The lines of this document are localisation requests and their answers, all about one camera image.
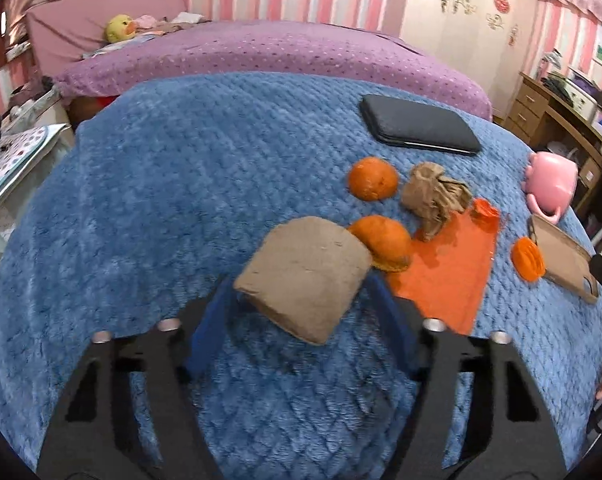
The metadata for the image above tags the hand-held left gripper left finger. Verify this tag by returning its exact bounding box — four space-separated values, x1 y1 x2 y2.
36 272 242 480

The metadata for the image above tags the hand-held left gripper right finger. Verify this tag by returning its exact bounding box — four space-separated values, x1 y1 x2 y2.
366 272 569 480

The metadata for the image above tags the brown flat tray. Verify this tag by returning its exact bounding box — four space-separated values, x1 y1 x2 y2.
528 214 600 305

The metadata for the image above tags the orange plastic pouch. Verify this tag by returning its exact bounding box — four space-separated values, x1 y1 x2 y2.
381 197 502 336

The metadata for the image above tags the orange round lid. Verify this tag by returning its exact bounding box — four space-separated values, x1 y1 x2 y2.
511 236 546 282

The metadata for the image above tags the orange fruit, near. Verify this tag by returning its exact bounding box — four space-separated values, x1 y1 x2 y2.
348 215 412 272

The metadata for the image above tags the orange fruit,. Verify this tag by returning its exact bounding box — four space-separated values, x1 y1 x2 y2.
348 215 412 272
348 156 400 202

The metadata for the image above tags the pink metal-lined cup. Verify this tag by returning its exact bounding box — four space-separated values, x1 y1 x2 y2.
523 151 579 225

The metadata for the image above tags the crumpled patterned brown paper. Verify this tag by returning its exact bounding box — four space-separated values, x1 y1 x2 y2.
400 161 474 242

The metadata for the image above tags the orange fruit, far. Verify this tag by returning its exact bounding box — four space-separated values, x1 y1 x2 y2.
348 156 400 202

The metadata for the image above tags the blue quilted blanket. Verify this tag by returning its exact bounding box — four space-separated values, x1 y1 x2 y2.
0 72 602 480

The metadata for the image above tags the wooden desk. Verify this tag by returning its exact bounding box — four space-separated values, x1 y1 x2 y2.
501 71 602 211

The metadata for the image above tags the white storage box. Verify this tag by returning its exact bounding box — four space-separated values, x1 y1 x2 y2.
563 65 602 113

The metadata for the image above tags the black wallet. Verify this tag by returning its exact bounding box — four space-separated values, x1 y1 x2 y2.
358 94 482 156

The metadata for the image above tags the dotted white board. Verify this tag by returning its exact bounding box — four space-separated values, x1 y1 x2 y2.
0 123 75 211

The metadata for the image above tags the white wardrobe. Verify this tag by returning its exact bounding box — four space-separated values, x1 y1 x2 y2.
398 0 539 118

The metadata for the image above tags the purple dotted bed blanket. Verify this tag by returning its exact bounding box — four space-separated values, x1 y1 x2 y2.
53 20 494 122

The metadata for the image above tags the yellow duck plush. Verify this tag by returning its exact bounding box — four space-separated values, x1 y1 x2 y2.
105 14 137 44

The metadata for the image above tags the pink covered headboard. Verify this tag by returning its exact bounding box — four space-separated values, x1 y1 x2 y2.
25 0 189 76

